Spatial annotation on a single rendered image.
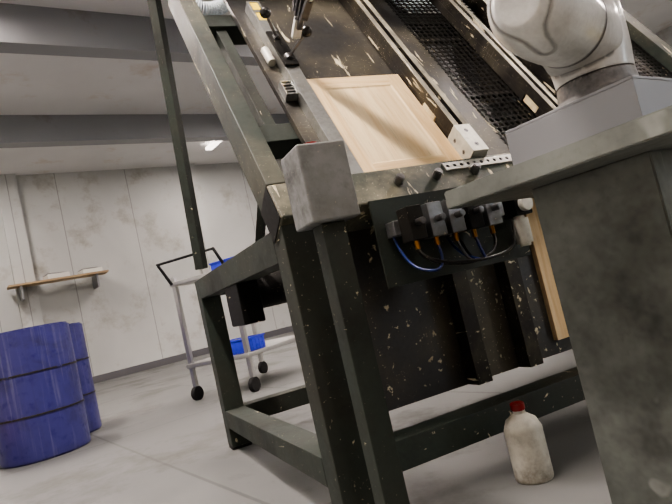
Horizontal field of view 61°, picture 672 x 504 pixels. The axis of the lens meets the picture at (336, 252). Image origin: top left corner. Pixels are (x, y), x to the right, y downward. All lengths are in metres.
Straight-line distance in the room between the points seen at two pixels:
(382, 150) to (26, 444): 2.96
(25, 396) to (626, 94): 3.58
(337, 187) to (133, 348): 9.71
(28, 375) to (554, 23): 3.52
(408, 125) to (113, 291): 9.31
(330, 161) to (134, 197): 10.09
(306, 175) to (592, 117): 0.58
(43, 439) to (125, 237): 7.40
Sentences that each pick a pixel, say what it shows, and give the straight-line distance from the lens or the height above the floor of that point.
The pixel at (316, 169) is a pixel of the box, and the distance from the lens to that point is 1.28.
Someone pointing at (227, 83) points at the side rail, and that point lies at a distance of 1.84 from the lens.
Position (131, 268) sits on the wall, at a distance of 10.99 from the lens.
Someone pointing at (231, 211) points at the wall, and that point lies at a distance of 11.88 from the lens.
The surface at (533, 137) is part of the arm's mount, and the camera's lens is 1.24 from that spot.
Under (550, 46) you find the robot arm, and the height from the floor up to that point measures 0.92.
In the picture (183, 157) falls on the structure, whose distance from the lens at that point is 2.73.
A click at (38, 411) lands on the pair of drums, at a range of 3.99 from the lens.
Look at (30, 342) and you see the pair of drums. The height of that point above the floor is 0.71.
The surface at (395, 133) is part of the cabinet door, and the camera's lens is 1.86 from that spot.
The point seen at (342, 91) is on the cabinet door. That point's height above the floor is 1.24.
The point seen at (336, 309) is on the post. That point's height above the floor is 0.55.
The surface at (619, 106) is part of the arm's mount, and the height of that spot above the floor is 0.80.
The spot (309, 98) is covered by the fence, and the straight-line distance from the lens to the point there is 1.86.
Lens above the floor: 0.59
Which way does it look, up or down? 4 degrees up
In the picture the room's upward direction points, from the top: 13 degrees counter-clockwise
